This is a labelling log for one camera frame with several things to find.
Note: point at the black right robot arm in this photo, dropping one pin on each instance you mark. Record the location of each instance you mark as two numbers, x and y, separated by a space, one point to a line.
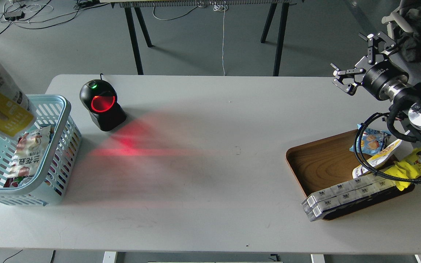
403 122

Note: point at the long clear biscuit box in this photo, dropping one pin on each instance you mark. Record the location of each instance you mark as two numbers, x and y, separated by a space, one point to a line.
347 197

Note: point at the light blue plastic basket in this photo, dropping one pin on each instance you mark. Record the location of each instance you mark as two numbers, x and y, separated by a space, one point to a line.
49 184

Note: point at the brown wooden tray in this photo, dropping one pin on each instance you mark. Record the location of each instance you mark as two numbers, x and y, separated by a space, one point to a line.
323 163

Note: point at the black power adapter with cables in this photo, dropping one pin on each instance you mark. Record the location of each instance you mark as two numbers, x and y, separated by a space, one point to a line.
28 14

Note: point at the white red snack bag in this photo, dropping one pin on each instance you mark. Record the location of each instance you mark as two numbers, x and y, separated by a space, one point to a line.
27 159

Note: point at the yellow cartoon snack bag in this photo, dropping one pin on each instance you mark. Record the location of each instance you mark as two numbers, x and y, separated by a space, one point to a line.
407 168

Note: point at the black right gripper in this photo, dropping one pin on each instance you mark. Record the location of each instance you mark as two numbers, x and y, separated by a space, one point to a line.
384 80

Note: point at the black barcode scanner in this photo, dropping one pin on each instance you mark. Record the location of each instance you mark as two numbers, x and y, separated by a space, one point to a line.
101 100

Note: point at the blue snack bag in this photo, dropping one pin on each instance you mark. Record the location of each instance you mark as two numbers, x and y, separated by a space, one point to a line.
373 141

